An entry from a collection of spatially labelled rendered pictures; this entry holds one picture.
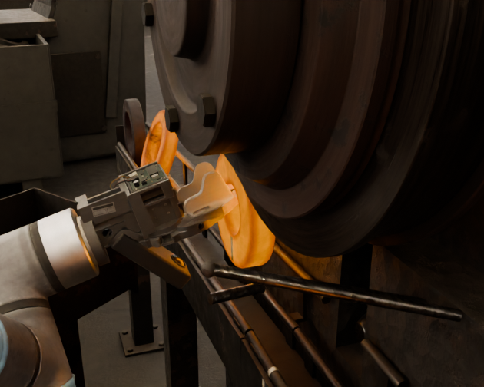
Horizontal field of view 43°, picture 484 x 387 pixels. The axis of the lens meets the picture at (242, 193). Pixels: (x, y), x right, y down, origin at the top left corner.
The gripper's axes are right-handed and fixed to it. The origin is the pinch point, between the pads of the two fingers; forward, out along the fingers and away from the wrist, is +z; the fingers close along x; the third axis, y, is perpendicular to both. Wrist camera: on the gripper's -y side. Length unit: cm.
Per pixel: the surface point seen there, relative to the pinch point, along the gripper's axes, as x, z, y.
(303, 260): -6.6, 3.8, -9.0
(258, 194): -20.3, -2.7, 9.6
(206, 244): 28.2, -3.5, -21.5
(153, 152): 74, -3, -18
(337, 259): -15.4, 5.1, -4.5
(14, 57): 217, -35, -7
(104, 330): 100, -36, -78
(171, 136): 61, 1, -11
